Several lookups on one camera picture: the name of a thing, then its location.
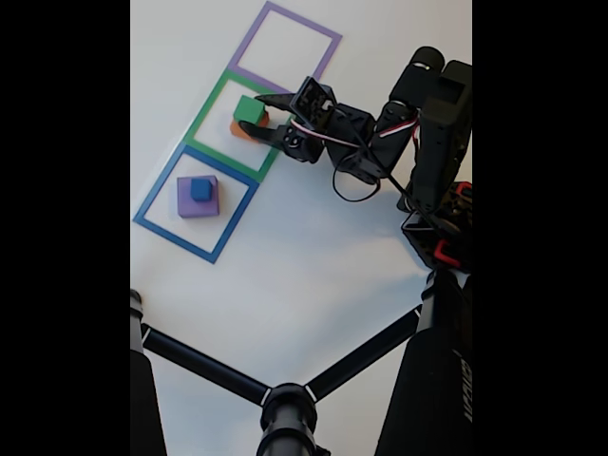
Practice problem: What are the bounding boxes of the purple square block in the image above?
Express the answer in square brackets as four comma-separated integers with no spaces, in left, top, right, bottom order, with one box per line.
[176,175,221,219]

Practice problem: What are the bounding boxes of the purple square frame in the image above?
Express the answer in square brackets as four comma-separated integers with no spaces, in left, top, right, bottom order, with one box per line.
[227,0,343,94]

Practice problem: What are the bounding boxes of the green square frame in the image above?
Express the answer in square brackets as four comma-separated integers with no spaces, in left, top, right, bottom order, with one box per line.
[182,68,304,184]

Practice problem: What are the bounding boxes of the green square block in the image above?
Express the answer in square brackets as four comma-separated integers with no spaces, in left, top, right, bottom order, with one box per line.
[233,95,266,125]

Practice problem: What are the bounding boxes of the thin black camera cable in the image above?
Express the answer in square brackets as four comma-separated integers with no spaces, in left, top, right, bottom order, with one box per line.
[327,106,447,234]

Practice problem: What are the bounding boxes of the black camera tripod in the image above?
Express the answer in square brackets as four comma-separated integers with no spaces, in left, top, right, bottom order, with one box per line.
[130,270,473,456]

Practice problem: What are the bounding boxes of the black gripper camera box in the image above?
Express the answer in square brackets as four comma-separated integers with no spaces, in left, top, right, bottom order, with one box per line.
[288,76,337,137]

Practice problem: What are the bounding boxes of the orange square block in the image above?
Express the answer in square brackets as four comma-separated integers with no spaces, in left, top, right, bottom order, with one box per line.
[230,111,271,143]

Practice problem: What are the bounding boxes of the blue square frame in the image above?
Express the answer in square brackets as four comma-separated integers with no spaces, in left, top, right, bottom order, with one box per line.
[132,143,260,265]

